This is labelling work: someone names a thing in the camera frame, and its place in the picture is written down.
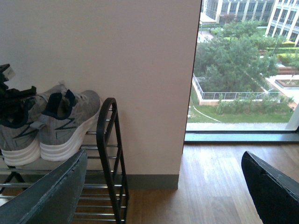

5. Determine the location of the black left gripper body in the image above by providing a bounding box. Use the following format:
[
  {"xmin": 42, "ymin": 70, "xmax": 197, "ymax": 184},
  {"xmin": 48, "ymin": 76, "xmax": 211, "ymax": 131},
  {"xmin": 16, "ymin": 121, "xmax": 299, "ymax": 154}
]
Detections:
[{"xmin": 0, "ymin": 64, "xmax": 36, "ymax": 117}]

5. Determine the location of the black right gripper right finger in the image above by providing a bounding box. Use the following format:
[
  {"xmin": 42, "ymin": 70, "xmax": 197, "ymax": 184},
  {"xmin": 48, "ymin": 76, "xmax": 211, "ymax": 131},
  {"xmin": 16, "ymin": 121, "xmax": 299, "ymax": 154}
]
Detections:
[{"xmin": 241, "ymin": 151, "xmax": 299, "ymax": 224}]

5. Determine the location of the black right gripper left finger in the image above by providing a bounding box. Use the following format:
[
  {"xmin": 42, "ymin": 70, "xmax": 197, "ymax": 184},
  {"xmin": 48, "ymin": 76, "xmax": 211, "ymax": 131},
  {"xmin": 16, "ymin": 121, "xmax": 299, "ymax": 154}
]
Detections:
[{"xmin": 0, "ymin": 150, "xmax": 87, "ymax": 224}]

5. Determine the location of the grey sneaker one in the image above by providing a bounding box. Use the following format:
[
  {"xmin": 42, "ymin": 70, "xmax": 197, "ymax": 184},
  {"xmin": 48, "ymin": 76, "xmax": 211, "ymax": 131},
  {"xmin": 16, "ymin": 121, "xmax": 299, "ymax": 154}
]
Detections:
[
  {"xmin": 0, "ymin": 84, "xmax": 68, "ymax": 167},
  {"xmin": 31, "ymin": 83, "xmax": 101, "ymax": 161}
]

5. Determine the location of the black metal shoe rack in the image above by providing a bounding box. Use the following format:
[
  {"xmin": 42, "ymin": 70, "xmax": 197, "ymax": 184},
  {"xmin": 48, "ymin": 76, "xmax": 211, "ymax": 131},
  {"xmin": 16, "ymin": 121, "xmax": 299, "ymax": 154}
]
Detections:
[{"xmin": 0, "ymin": 98, "xmax": 129, "ymax": 224}]

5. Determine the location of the black window frame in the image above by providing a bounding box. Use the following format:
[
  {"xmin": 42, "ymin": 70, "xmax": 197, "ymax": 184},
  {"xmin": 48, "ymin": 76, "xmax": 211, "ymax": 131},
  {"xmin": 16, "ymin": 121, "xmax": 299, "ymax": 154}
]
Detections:
[{"xmin": 186, "ymin": 0, "xmax": 299, "ymax": 141}]

